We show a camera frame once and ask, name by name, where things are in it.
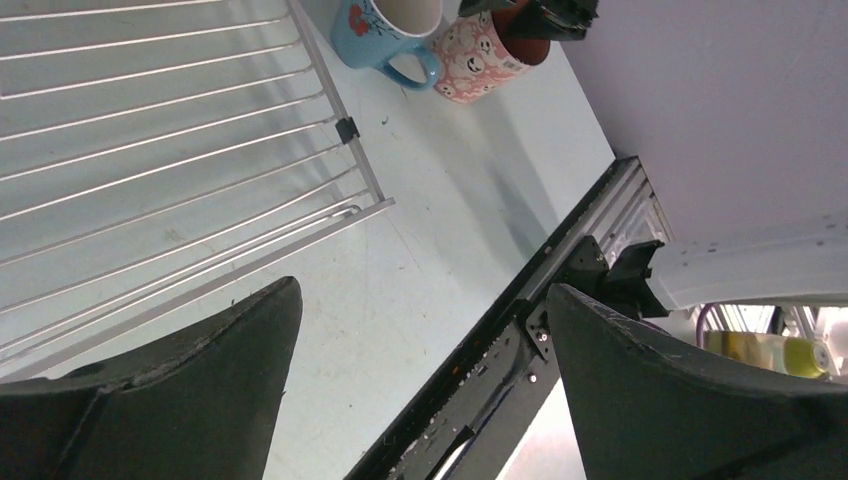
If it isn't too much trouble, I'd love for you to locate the yellow green object beyond rail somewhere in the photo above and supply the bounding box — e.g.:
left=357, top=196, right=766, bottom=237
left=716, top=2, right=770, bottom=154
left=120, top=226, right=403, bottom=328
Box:
left=703, top=331, right=831, bottom=379

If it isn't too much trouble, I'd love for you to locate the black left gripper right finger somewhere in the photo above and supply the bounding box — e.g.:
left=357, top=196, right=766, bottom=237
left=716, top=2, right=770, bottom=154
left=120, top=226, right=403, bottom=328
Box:
left=546, top=284, right=847, bottom=479

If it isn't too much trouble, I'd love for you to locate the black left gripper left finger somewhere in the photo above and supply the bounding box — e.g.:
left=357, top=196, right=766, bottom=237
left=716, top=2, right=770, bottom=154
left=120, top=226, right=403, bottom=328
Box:
left=1, top=277, right=303, bottom=479

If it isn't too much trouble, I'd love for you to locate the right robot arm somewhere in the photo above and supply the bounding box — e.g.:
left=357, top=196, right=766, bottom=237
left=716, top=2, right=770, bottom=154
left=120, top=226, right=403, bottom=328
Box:
left=457, top=1, right=847, bottom=318

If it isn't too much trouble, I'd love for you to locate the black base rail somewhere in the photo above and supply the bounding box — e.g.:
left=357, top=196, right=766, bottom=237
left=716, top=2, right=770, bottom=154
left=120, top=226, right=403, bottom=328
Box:
left=350, top=156, right=654, bottom=479

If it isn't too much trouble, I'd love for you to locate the white wire dish rack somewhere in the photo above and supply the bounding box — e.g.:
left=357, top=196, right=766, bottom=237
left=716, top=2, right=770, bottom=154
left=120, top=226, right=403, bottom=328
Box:
left=1, top=1, right=393, bottom=383

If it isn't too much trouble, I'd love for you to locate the pink ghost pattern mug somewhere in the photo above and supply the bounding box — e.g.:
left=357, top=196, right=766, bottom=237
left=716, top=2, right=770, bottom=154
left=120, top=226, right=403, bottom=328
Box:
left=430, top=1, right=551, bottom=104

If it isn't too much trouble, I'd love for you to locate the light blue dotted mug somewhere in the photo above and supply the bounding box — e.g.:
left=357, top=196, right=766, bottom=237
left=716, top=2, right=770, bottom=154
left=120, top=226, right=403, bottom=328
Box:
left=330, top=0, right=443, bottom=91

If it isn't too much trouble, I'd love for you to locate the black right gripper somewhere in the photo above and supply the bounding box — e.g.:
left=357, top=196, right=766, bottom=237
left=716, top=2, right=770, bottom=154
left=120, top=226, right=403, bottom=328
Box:
left=457, top=0, right=599, bottom=41

